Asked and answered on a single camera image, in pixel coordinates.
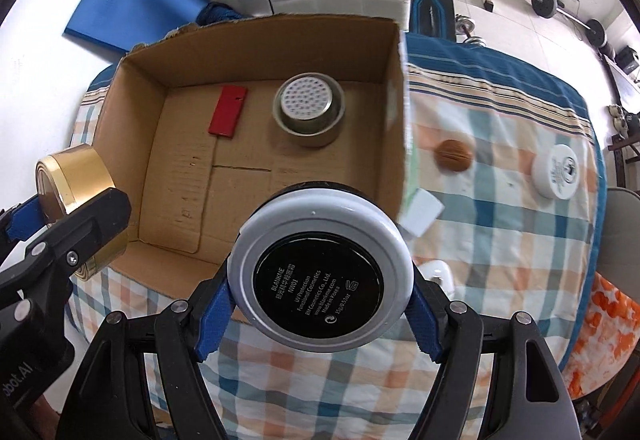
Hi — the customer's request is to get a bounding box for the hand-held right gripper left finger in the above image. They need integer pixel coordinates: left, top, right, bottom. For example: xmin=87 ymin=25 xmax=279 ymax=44
xmin=56 ymin=267 xmax=236 ymax=440

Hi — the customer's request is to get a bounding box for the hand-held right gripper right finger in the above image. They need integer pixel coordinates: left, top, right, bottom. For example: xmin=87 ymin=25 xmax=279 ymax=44
xmin=406 ymin=272 xmax=583 ymax=440

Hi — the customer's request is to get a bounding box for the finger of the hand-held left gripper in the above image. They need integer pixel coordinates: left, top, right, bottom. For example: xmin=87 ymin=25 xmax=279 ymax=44
xmin=0 ymin=194 xmax=42 ymax=271
xmin=0 ymin=188 xmax=133 ymax=321

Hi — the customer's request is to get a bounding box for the gold round jar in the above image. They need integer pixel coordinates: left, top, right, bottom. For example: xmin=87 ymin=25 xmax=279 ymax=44
xmin=35 ymin=144 xmax=128 ymax=280

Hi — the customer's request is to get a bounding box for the round white compact case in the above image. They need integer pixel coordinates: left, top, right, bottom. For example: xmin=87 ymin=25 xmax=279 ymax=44
xmin=227 ymin=182 xmax=416 ymax=340

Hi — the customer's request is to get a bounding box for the cardboard box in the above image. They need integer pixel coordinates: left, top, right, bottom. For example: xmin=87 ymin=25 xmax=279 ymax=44
xmin=93 ymin=15 xmax=410 ymax=325

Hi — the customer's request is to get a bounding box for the small white bottle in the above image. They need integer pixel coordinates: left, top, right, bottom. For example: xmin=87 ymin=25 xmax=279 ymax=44
xmin=419 ymin=259 xmax=456 ymax=301

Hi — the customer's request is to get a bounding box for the white rectangular block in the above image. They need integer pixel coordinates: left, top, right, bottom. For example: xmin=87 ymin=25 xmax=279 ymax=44
xmin=398 ymin=188 xmax=444 ymax=239

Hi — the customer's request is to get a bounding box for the plaid bed sheet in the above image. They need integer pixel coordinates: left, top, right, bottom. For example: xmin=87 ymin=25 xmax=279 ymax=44
xmin=69 ymin=32 xmax=601 ymax=426

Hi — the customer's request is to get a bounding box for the brown walnut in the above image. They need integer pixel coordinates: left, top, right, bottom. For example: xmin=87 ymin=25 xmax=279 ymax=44
xmin=434 ymin=139 xmax=475 ymax=175

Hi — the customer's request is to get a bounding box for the orange white patterned cloth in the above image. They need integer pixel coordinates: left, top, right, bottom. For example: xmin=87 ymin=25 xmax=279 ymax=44
xmin=562 ymin=270 xmax=640 ymax=401

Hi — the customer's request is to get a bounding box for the red flat rectangular case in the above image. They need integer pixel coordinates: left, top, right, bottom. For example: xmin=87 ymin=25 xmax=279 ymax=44
xmin=208 ymin=86 xmax=248 ymax=138

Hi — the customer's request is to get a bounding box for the white round cream jar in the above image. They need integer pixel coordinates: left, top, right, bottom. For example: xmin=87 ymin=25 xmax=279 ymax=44
xmin=531 ymin=143 xmax=590 ymax=200

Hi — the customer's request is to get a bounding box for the round metal strainer cup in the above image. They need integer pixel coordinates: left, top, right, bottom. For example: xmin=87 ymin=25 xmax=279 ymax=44
xmin=272 ymin=74 xmax=346 ymax=147

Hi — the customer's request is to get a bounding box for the blue folder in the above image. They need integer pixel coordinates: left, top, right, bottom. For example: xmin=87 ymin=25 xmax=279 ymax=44
xmin=64 ymin=0 xmax=210 ymax=55

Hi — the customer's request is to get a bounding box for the blue knitted cloth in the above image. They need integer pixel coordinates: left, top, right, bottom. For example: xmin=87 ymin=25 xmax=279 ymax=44
xmin=196 ymin=2 xmax=253 ymax=27

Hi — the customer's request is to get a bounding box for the small chrome dumbbell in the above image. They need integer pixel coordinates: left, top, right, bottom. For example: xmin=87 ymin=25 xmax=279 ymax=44
xmin=454 ymin=16 xmax=488 ymax=48

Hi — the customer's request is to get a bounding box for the black barbell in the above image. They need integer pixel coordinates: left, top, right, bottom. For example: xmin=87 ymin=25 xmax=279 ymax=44
xmin=531 ymin=0 xmax=608 ymax=48

